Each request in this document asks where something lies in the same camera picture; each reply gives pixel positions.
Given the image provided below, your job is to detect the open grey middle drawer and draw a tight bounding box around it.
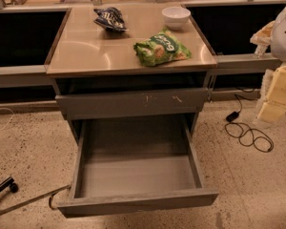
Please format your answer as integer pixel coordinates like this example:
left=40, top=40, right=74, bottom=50
left=58, top=114, right=218, bottom=218

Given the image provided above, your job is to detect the green rice chip bag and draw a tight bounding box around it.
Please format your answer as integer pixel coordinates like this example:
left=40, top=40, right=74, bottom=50
left=133, top=29, right=192, bottom=67

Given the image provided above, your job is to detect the grey metal floor bar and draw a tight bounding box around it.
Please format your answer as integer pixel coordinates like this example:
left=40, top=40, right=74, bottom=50
left=0, top=184, right=71, bottom=217

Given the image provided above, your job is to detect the black caster wheel leg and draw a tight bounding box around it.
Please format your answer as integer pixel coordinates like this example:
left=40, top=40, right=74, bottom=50
left=0, top=177, right=18, bottom=193

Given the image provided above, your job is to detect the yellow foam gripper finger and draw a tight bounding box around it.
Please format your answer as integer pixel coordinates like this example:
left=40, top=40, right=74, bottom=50
left=257, top=63, right=286, bottom=123

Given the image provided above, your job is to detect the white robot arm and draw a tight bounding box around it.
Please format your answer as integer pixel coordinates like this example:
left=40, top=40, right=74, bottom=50
left=257, top=7, right=286, bottom=123

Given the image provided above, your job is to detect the white bowl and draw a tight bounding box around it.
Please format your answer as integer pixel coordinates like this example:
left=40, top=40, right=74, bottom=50
left=162, top=7, right=191, bottom=30

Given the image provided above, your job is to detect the grey drawer cabinet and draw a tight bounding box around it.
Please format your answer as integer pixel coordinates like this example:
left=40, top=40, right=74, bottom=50
left=47, top=3, right=216, bottom=139

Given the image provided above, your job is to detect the blue chip bag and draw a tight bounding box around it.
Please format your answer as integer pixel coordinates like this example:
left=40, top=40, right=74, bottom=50
left=93, top=7, right=127, bottom=33

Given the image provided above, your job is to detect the closed grey top drawer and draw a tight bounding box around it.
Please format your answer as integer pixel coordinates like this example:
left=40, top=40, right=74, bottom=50
left=56, top=88, right=207, bottom=119

